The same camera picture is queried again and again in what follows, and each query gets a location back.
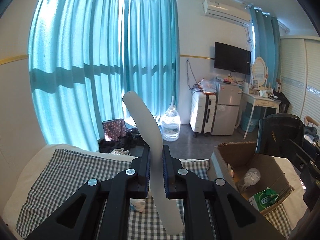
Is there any large teal window curtain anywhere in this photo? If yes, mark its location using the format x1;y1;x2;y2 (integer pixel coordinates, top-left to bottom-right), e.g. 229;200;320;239
28;0;180;152

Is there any white air conditioner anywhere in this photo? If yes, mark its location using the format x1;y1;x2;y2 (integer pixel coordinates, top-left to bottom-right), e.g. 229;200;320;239
203;0;251;27

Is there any brown cardboard box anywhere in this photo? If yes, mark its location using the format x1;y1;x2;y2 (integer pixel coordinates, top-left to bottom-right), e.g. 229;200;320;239
210;141;293;216

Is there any black wallet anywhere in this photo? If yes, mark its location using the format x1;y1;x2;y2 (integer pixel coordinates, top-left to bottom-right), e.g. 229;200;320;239
255;113;304;158

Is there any white louvered wardrobe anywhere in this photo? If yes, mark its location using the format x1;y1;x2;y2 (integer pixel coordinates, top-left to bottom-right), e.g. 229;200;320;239
280;36;319;122

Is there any large water jug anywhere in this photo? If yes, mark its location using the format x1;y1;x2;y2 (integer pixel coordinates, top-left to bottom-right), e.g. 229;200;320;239
161;105;181;141

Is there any purple patterned bag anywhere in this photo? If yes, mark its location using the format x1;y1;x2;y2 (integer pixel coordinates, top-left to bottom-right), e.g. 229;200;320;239
102;119;126;141

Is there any green 666 medicine box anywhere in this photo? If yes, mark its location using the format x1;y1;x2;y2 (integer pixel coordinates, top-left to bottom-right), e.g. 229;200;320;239
248;187;279;211

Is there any oval vanity mirror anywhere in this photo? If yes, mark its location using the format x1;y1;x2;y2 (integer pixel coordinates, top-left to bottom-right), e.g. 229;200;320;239
252;56;268;88

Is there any teal laundry basket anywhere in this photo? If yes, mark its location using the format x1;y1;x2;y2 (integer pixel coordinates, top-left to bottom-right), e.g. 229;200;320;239
240;114;259;133

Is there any silver mini fridge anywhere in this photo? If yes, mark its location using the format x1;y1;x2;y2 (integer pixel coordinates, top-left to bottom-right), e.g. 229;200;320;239
212;82;242;136

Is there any teal corner curtain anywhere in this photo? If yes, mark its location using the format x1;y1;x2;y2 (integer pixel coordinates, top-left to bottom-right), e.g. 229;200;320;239
249;6;280;88

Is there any white dressing table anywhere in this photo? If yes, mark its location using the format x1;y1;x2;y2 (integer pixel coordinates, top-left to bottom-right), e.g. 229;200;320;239
240;91;282;139

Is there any wooden chair with clothes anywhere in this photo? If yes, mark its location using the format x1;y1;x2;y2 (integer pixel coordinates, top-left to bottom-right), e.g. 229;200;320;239
304;115;319;145

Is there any pack of water bottles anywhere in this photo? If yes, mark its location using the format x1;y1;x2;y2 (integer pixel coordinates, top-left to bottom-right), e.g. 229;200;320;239
153;115;162;134

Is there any plastic bag on suitcase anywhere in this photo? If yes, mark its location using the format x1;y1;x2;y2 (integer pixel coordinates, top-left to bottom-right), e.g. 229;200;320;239
199;79;216;94

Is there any white suitcase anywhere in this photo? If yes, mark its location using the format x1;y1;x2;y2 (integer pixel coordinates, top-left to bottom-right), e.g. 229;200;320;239
189;92;216;137

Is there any black clothes pile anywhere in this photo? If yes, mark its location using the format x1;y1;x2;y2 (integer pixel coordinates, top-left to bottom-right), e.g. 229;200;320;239
99;128;145;153

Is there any clear plastic bottle red label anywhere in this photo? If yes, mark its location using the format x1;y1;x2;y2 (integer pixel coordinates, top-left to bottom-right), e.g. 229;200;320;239
237;168;261;192

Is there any black wall television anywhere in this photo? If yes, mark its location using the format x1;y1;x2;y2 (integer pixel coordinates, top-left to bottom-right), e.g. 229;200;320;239
214;42;251;75

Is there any blue white small packet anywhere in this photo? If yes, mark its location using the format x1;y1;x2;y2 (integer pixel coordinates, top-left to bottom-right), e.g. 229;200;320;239
130;198;146;213

